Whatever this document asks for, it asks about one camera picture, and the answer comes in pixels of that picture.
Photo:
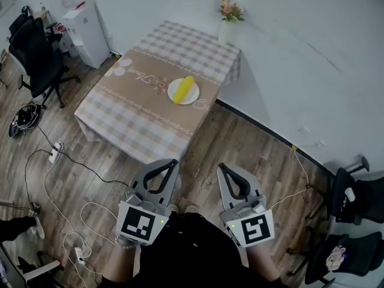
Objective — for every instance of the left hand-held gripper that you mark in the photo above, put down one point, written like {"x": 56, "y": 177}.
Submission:
{"x": 137, "y": 223}

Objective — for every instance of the person's black clothing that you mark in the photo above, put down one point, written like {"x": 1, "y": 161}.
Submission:
{"x": 192, "y": 250}

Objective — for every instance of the person's right forearm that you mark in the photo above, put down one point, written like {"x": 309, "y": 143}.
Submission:
{"x": 262, "y": 264}

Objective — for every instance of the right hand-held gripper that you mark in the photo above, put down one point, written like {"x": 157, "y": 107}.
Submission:
{"x": 255, "y": 228}

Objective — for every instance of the white water dispenser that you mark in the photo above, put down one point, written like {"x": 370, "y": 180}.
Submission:
{"x": 88, "y": 34}

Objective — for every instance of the person's white shoe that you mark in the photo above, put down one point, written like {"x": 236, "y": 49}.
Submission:
{"x": 192, "y": 208}
{"x": 174, "y": 207}

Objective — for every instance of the black chair with pink cloth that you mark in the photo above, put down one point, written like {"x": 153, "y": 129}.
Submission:
{"x": 360, "y": 259}

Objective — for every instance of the white power strip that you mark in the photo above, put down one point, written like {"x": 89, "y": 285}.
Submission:
{"x": 79, "y": 255}
{"x": 55, "y": 152}

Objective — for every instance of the black chair with white item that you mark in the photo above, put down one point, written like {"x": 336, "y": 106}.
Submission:
{"x": 363, "y": 196}

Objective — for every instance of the black mesh office chair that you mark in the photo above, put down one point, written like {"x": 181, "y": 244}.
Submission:
{"x": 18, "y": 19}

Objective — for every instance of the yellow corn cob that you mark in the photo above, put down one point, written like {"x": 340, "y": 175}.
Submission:
{"x": 183, "y": 90}

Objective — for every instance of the grey chair base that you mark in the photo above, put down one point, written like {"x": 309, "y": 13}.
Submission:
{"x": 39, "y": 267}

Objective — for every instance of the pink flower bouquet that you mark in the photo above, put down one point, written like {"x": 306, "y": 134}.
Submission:
{"x": 230, "y": 10}

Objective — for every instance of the pink crumpled cloth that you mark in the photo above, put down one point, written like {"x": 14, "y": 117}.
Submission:
{"x": 335, "y": 258}

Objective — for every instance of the person's left forearm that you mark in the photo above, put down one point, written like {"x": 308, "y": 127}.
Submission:
{"x": 120, "y": 262}

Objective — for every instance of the table with checked tablecloth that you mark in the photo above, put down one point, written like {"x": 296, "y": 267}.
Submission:
{"x": 144, "y": 85}

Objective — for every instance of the white round plate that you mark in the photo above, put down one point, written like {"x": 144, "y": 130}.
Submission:
{"x": 192, "y": 96}

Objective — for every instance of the white vase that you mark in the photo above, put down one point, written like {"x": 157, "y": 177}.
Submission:
{"x": 223, "y": 34}

